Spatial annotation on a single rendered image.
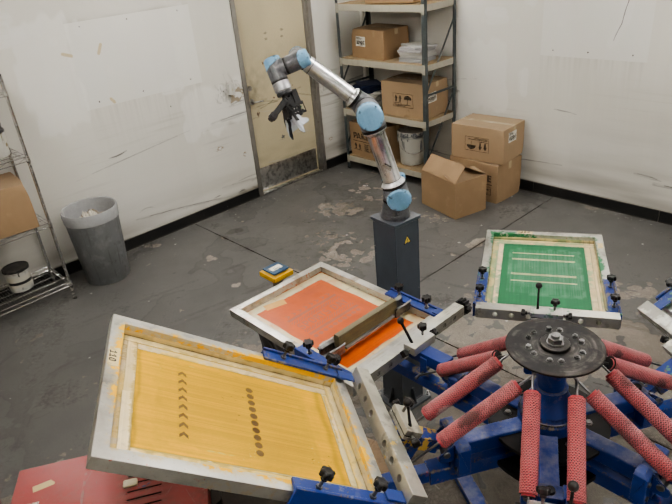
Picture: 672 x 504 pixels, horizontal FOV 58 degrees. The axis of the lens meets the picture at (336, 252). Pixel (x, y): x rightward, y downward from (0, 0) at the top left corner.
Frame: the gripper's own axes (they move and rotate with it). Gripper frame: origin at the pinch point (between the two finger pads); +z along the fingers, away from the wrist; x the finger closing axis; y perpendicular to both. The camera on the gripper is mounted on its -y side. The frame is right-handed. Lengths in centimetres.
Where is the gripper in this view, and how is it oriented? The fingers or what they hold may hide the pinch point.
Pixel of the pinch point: (297, 137)
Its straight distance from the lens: 267.9
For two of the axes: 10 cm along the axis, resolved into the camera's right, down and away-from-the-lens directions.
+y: 8.4, -3.9, 3.8
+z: 3.7, 9.2, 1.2
